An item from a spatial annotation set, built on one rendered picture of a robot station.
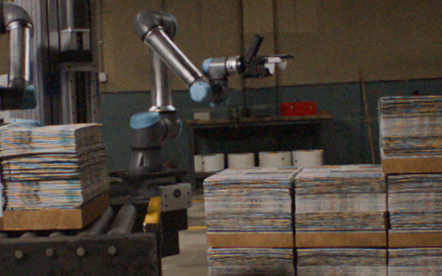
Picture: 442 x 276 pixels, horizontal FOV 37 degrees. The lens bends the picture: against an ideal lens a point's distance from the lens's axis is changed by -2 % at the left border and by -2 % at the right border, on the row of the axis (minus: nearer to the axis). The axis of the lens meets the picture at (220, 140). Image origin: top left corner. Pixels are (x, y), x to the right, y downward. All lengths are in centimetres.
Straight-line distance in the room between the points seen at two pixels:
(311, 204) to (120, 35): 687
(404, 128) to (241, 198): 56
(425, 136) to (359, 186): 25
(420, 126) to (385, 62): 711
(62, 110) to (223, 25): 637
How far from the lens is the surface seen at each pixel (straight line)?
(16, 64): 221
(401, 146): 209
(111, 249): 141
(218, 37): 879
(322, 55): 897
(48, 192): 152
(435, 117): 210
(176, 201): 250
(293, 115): 824
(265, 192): 214
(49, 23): 263
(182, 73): 253
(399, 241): 213
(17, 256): 144
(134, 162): 261
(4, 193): 156
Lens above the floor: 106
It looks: 3 degrees down
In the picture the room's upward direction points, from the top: 2 degrees counter-clockwise
